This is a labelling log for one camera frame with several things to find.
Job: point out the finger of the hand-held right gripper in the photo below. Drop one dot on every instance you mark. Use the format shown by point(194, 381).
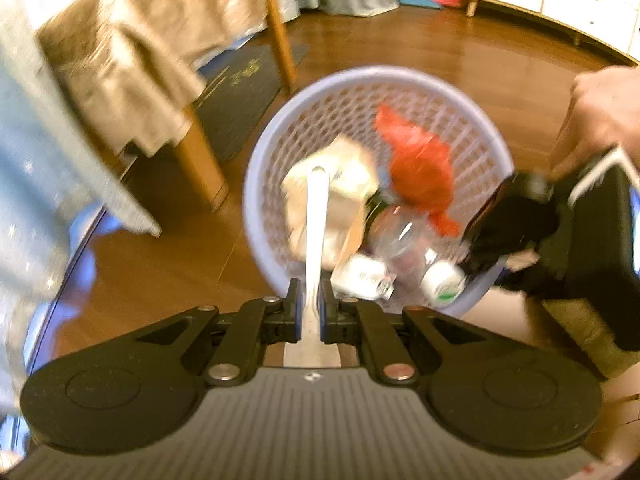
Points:
point(522, 275)
point(515, 215)

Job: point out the wooden table with beige cloth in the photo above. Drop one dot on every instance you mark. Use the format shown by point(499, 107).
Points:
point(200, 160)

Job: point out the white cabinet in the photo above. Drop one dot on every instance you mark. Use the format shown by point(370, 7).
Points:
point(575, 0)

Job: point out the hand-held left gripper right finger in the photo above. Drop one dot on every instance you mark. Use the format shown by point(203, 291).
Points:
point(325, 305)

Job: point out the dark floor mat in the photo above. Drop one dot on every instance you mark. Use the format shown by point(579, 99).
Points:
point(235, 90)

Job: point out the blue and white carton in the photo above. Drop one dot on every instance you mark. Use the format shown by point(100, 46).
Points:
point(360, 272)

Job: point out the red plastic bag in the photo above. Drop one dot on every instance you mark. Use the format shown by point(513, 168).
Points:
point(420, 160)

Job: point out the beige chair cover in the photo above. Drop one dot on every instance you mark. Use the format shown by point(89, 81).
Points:
point(150, 35)

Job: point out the person's right hand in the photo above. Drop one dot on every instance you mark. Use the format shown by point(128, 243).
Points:
point(600, 110)

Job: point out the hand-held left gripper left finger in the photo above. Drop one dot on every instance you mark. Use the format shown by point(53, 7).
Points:
point(295, 305)

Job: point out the beige paper bag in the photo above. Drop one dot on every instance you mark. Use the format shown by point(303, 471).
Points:
point(345, 170)

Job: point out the beige plush clothing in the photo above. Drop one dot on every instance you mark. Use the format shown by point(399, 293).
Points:
point(590, 330)

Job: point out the white plastic spoon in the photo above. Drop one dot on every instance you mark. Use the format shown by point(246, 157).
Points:
point(316, 220)

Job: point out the lavender plastic mesh basket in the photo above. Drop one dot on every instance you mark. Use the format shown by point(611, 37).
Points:
point(350, 77)

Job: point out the clear plastic bottle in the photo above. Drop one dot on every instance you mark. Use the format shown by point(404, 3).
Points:
point(400, 235)

